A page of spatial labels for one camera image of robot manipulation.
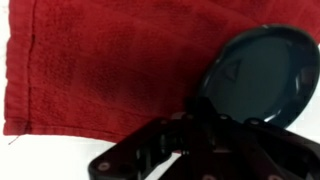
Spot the red towel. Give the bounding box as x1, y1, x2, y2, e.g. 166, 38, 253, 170
3, 0, 320, 144

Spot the dark blue round plate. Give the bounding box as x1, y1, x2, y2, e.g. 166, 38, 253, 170
196, 23, 320, 130

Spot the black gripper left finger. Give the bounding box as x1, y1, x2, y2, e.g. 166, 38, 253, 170
88, 98, 214, 180

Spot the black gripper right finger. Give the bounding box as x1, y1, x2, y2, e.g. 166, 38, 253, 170
213, 112, 320, 180

